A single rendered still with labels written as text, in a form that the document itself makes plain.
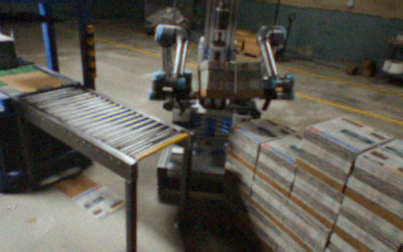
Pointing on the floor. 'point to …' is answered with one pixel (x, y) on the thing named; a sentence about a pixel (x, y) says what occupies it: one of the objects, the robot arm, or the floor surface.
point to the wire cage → (166, 17)
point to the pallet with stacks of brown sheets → (246, 40)
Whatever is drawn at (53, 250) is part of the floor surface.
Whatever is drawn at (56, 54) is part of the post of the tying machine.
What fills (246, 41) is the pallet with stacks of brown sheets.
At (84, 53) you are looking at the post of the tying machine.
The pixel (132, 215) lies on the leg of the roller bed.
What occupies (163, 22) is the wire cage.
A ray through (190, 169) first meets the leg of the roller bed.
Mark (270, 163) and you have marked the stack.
